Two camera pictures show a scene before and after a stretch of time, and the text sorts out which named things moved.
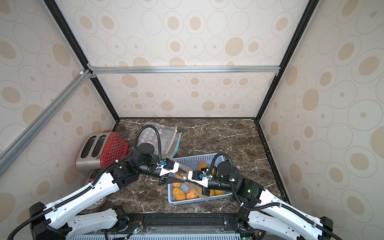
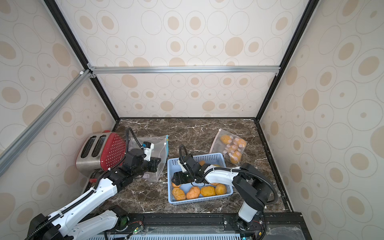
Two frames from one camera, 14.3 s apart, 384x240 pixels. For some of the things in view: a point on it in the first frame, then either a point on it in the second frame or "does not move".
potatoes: (178, 194) does not move
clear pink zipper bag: (197, 188) -> (231, 147)
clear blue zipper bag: (176, 146) -> (167, 144)
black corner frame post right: (308, 12) does not move
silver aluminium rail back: (184, 70) does not move
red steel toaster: (98, 150) does not move
